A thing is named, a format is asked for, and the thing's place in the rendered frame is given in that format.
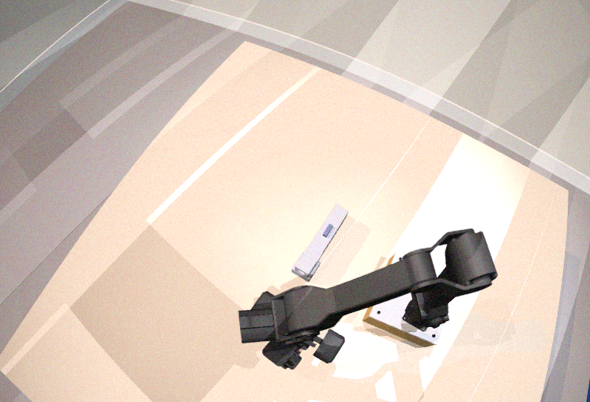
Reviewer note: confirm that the black t-shaped peg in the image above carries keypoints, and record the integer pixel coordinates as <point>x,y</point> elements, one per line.
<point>329,227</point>

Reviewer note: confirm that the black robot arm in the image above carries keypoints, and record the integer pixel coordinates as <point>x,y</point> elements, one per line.
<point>301,313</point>

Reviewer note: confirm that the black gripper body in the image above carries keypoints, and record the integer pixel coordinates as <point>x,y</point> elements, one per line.
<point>329,346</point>

